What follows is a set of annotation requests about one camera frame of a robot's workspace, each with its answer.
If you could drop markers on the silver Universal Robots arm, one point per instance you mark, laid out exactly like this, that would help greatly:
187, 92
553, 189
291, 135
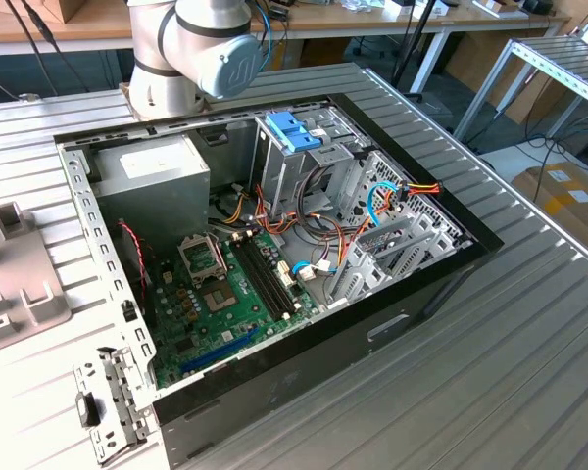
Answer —
201, 39

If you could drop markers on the perforated metal disk bay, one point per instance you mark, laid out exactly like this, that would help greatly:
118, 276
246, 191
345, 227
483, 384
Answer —
362, 274

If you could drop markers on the empty blue disk carrier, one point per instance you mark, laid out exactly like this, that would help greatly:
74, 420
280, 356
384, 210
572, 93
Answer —
294, 132

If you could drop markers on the black RAM slot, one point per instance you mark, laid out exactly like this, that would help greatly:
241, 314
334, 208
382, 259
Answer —
259, 281
272, 274

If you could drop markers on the tall metal drive cage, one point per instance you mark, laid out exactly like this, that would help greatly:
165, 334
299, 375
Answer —
279, 181

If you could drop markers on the CPU socket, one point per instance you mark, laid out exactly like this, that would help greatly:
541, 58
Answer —
218, 296

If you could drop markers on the open black PC case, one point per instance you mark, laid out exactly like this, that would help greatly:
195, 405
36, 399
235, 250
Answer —
323, 352

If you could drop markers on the green motherboard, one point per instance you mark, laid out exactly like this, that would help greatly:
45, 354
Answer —
215, 328

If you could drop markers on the blue expansion slot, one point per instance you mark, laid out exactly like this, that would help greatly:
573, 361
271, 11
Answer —
220, 350

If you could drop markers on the grey Dell power supply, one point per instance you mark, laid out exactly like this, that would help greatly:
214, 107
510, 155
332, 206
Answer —
147, 191

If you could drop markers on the black case fan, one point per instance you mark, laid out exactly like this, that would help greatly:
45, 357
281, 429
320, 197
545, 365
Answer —
127, 259

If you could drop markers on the black tripod stand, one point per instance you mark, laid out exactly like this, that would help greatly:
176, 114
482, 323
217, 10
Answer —
411, 39

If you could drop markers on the brown cardboard sheet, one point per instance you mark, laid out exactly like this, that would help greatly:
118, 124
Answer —
495, 63

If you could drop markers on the black slot cover latch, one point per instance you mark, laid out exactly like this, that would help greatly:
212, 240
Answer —
87, 408

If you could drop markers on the large cardboard box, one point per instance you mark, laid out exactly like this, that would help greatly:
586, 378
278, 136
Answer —
568, 196

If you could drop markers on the grey parts rack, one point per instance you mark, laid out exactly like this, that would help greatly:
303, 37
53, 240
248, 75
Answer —
14, 274

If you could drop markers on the long wooden desk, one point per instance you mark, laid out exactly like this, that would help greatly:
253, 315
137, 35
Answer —
78, 27

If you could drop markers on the small cardboard box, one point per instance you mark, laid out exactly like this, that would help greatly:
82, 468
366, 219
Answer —
54, 7

